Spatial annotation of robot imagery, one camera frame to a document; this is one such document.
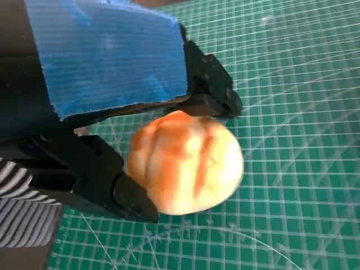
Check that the round pale bread bun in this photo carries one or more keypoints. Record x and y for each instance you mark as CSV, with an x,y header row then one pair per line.
x,y
188,163

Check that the green cutting mat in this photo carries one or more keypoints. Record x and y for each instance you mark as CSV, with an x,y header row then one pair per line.
x,y
295,168

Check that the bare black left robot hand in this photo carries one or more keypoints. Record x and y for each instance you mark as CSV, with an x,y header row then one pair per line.
x,y
107,64

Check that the seated person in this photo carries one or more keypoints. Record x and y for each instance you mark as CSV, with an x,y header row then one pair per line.
x,y
22,216

